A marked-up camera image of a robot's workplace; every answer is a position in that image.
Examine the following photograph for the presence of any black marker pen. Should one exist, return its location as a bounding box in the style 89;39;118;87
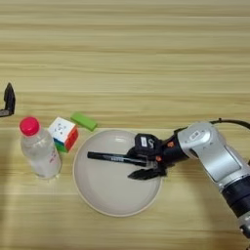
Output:
87;150;148;166

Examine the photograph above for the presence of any clear bottle with red cap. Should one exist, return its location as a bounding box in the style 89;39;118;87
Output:
19;115;63;181

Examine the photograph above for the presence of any multicoloured puzzle cube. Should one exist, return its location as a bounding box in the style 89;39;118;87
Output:
48;116;80;154

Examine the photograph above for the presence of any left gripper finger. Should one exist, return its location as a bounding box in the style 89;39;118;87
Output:
0;82;17;118

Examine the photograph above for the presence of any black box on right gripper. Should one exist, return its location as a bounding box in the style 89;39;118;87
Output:
134;133;164;157

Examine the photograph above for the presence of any round beige plate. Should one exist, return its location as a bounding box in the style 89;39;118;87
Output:
71;129;163;218

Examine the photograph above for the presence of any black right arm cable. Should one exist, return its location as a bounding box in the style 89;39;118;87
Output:
174;117;250;135

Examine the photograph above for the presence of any green rectangular block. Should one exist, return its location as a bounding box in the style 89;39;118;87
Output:
69;111;99;133

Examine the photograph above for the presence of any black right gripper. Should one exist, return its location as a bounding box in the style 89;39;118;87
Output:
126;132;190;181

